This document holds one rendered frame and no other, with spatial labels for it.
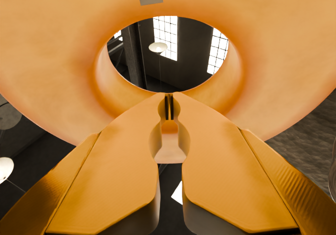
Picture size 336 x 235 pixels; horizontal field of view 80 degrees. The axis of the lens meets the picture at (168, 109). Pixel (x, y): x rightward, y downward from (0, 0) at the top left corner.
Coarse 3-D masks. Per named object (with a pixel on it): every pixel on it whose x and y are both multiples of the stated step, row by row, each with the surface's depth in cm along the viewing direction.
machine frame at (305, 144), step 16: (320, 112) 48; (288, 128) 56; (304, 128) 53; (320, 128) 50; (272, 144) 63; (288, 144) 59; (304, 144) 56; (320, 144) 53; (288, 160) 63; (304, 160) 60; (320, 160) 56; (320, 176) 60
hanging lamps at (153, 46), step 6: (156, 42) 671; (162, 42) 668; (150, 48) 653; (156, 48) 670; (162, 48) 667; (0, 162) 393; (6, 162) 394; (12, 162) 387; (0, 168) 393; (6, 168) 394; (12, 168) 378; (0, 174) 379; (6, 174) 393; (0, 180) 385
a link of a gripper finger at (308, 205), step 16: (256, 144) 7; (272, 160) 7; (272, 176) 6; (288, 176) 6; (304, 176) 6; (288, 192) 6; (304, 192) 6; (320, 192) 6; (288, 208) 5; (304, 208) 5; (320, 208) 5; (304, 224) 5; (320, 224) 5
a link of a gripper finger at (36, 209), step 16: (80, 144) 8; (64, 160) 7; (80, 160) 7; (48, 176) 6; (64, 176) 6; (32, 192) 6; (48, 192) 6; (64, 192) 6; (16, 208) 6; (32, 208) 6; (48, 208) 6; (0, 224) 5; (16, 224) 5; (32, 224) 5; (48, 224) 5
